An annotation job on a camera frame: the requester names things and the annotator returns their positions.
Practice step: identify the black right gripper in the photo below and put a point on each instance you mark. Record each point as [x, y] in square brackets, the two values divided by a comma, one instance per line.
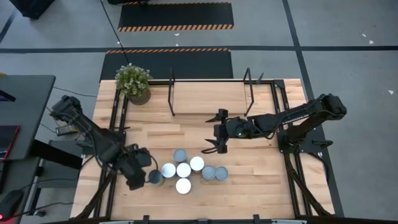
[228, 129]

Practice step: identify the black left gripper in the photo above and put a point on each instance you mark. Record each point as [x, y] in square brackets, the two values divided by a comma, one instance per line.
[136, 161]

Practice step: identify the silver-lidded food can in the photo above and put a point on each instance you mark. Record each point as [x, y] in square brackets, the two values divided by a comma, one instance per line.
[155, 176]

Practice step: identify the orange pineapple label can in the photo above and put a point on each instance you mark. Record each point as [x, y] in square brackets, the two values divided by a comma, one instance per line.
[168, 170]

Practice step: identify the orange corn label can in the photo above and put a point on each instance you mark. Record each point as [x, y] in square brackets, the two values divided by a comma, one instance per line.
[197, 163]

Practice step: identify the rainbow striped green can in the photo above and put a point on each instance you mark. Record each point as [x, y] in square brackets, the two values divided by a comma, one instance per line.
[208, 172]

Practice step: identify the short teal can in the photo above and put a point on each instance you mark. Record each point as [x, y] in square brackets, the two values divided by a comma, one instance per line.
[221, 173]

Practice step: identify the gray-lidded colourful label can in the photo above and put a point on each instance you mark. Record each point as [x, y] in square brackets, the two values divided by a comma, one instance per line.
[180, 155]

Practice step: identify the blue peaches label can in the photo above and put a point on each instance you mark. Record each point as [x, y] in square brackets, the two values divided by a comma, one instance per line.
[183, 186]

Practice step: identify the blue cherries label can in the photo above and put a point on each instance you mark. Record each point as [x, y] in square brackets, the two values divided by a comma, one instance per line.
[183, 170]

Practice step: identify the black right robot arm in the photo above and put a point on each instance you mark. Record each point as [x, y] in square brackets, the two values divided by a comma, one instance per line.
[298, 115]

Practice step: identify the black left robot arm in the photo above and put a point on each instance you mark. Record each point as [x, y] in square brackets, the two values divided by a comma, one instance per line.
[93, 133]

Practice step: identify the black hazard-striped floor mat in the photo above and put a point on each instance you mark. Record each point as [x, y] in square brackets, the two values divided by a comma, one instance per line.
[175, 14]
[168, 65]

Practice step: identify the green plant in striped pot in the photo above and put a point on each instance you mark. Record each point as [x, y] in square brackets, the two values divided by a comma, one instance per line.
[133, 81]

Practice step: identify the dark gray desk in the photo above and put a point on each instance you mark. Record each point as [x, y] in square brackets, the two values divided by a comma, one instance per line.
[25, 109]

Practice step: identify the red-edged black tablet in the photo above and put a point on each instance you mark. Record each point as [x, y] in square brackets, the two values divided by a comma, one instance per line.
[7, 140]

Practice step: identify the black box on floor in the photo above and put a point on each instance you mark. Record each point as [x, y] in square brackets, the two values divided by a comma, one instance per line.
[31, 7]

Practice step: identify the wooden shelf black metal frame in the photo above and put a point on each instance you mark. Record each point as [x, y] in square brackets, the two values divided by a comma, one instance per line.
[208, 96]

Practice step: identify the black aluminium rig frame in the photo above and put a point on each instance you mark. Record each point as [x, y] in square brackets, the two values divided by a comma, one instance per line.
[233, 222]

